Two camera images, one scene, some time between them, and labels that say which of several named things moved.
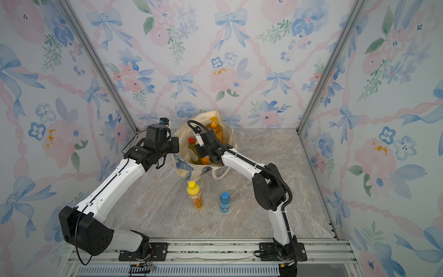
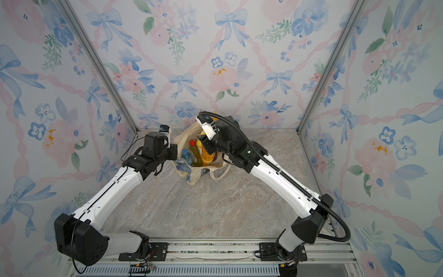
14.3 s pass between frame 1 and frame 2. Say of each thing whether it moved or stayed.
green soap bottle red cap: stayed
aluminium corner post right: stayed
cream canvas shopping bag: moved
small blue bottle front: moved
